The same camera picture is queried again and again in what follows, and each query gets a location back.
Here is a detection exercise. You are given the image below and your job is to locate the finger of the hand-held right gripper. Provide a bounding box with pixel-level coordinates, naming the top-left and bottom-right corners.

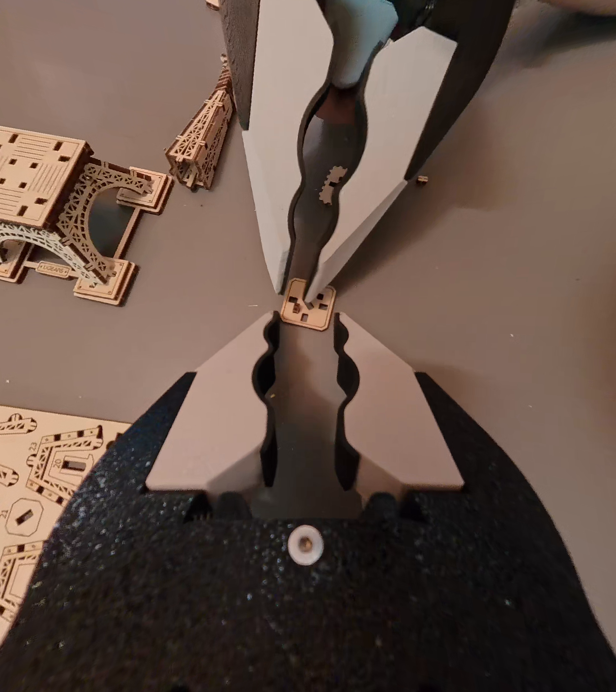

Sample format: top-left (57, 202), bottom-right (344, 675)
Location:
top-left (306, 26), bottom-right (459, 302)
top-left (242, 0), bottom-right (337, 294)

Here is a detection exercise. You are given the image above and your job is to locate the small square wooden plate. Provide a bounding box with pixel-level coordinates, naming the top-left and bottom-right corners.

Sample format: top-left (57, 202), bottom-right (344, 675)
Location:
top-left (280, 278), bottom-right (337, 331)

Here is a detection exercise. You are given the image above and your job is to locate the wooden tower model spire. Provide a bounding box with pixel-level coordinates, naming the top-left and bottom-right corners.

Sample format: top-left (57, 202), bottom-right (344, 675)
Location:
top-left (165, 54), bottom-right (234, 191)

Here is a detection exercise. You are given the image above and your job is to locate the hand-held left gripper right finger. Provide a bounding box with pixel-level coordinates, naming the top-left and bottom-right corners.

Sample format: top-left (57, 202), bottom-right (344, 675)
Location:
top-left (334, 312), bottom-right (467, 501)

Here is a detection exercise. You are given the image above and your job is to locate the wooden puzzle parts sheet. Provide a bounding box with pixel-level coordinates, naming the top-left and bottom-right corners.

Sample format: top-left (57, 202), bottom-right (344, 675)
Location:
top-left (0, 400), bottom-right (131, 645)

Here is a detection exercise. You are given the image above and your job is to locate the small notched wooden piece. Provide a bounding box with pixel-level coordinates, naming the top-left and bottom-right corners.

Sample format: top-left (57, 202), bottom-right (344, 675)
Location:
top-left (318, 166), bottom-right (348, 208)

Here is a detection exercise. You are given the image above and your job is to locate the wooden tower model base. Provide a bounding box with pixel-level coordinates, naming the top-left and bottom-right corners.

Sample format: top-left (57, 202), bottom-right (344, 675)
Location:
top-left (0, 125), bottom-right (175, 307)

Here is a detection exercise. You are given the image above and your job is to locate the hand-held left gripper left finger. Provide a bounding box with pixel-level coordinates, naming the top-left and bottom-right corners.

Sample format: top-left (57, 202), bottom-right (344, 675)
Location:
top-left (145, 311), bottom-right (283, 501)

